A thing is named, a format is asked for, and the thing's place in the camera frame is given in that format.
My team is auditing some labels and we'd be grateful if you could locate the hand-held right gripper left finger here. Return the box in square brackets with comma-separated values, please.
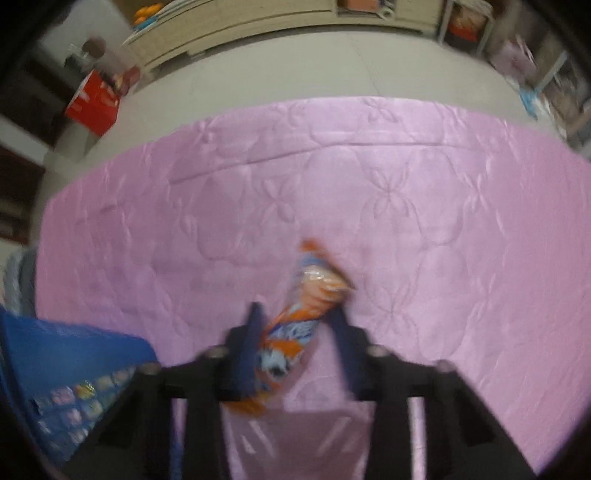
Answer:
[65, 302, 269, 480]

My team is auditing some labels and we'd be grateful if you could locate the heap of oranges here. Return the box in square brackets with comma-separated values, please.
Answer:
[134, 4, 164, 24]

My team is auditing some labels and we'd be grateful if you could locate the pink bag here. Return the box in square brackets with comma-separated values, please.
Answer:
[492, 39, 539, 81]

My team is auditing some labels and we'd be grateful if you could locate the orange box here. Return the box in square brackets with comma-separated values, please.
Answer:
[337, 0, 384, 14]

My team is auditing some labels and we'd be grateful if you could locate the pink quilted blanket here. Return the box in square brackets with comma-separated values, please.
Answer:
[34, 96, 591, 480]

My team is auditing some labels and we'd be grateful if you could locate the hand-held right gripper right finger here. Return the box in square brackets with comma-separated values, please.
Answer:
[323, 305, 536, 480]

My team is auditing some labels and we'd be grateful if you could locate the orange snack packet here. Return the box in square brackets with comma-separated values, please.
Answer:
[224, 239, 357, 418]

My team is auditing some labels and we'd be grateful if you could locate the red snack bag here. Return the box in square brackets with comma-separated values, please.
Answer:
[448, 7, 490, 40]

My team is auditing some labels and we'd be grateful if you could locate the blue plastic basket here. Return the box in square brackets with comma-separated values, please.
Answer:
[0, 305, 160, 467]

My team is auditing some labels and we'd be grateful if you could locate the red gift bag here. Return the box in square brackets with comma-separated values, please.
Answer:
[65, 69, 123, 137]

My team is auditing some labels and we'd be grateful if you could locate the beige TV cabinet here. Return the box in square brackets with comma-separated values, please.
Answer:
[122, 0, 444, 70]

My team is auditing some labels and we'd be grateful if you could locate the white shelf rack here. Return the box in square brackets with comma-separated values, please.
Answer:
[436, 0, 497, 56]

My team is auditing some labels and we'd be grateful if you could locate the grey lace sofa cover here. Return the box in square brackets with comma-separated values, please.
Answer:
[2, 247, 40, 319]

